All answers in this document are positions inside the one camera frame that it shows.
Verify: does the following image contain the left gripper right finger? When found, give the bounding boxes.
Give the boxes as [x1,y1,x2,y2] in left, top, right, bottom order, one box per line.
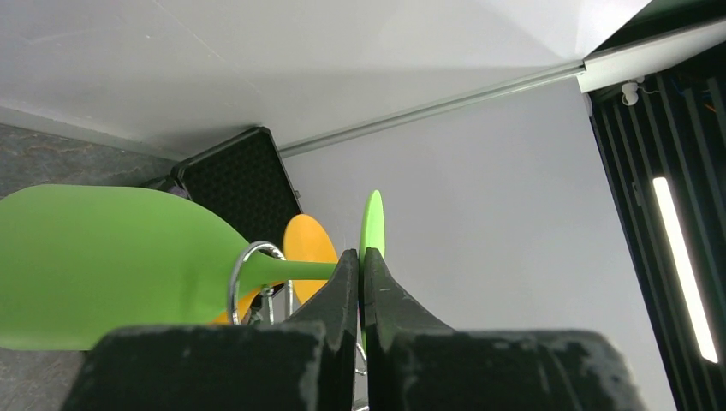
[362,248,645,410]

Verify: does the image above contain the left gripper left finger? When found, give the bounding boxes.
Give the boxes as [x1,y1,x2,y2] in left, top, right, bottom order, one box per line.
[63,249,360,410]

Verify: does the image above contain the yellow wine glass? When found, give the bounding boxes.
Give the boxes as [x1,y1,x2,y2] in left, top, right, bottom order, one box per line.
[212,214,337,325]

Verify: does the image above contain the green wine glass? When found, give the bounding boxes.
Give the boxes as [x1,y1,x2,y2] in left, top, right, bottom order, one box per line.
[0,184,387,352]

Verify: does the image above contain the chrome wine glass rack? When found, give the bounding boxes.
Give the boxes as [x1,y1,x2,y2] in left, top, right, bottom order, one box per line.
[225,241,359,410]

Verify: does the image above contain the black poker chip case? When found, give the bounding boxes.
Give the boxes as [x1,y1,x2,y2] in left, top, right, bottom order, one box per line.
[141,126,301,247]

